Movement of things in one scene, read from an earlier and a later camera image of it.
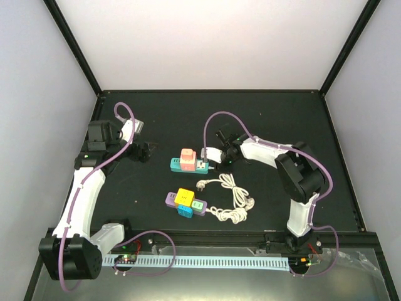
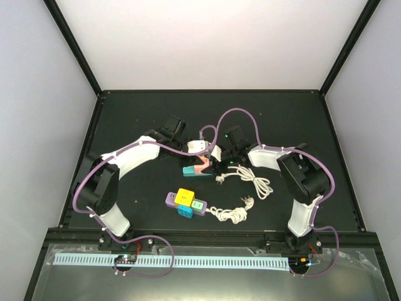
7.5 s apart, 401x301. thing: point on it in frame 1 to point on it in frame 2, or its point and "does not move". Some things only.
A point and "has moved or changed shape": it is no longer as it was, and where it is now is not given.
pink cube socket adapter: [188, 159] has moved or changed shape
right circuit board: [299, 261] does not move
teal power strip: [201, 167] has moved or changed shape
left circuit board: [125, 259] does not move
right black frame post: [349, 45] does not move
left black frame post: [72, 44] does not move
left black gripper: [145, 155] to [190, 162]
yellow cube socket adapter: [184, 197] does not move
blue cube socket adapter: [185, 211] does not move
